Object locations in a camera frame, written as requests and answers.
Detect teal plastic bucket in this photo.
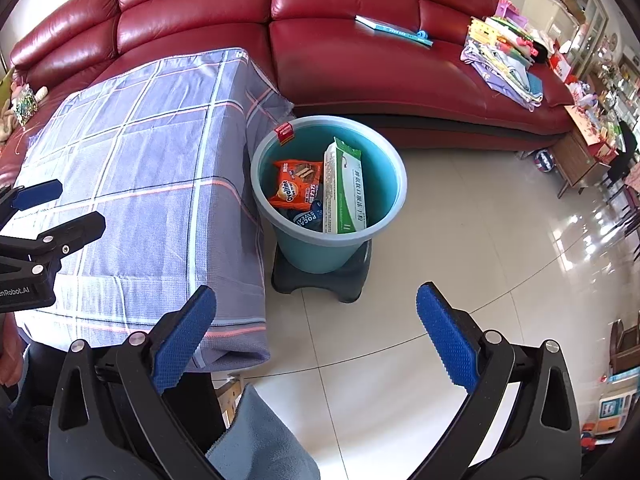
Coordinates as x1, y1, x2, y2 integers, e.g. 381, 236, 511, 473
250, 116, 407, 275

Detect orange snack packet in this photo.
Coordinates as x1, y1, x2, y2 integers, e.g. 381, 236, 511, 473
267, 160, 325, 212

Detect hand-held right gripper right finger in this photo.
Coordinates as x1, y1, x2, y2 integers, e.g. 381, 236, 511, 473
416, 282, 583, 480

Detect wooden chair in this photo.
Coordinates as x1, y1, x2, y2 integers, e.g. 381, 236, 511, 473
609, 310, 640, 376

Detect plaid grey blue tablecloth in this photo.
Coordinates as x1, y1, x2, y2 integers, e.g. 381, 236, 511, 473
15, 47, 296, 372

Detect person's grey blue pants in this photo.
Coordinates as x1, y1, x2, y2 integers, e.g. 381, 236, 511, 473
206, 384, 321, 480

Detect blue label plastic bottle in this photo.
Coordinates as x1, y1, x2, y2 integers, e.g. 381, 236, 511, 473
286, 199, 327, 233

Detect green plush toy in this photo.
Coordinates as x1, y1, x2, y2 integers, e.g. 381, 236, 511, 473
0, 65, 16, 106

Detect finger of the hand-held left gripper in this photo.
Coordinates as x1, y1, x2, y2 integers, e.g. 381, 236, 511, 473
0, 211, 107, 274
0, 179, 63, 213

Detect red leather sofa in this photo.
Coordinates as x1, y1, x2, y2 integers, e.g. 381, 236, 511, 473
10, 0, 576, 152

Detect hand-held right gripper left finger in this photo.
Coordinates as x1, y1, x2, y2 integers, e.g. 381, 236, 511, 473
47, 285, 223, 480

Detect thin teal book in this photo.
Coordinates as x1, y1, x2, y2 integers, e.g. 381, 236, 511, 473
355, 15, 433, 49

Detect pile of colourful papers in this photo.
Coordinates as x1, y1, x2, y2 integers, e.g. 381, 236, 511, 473
460, 2, 547, 112

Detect white and green carton box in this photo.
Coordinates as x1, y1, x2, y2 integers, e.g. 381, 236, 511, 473
322, 137, 369, 235

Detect wooden side table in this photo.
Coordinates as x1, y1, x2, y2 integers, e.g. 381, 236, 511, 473
550, 105, 622, 197

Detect beige plush toy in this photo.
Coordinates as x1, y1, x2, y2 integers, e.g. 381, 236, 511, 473
0, 85, 49, 142

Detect person's left forearm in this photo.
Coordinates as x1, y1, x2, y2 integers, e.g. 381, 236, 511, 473
0, 317, 26, 387

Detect white cabinet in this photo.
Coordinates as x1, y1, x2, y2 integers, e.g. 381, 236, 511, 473
520, 0, 576, 51

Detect black plastic stool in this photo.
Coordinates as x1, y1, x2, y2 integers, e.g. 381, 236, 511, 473
271, 239, 373, 304

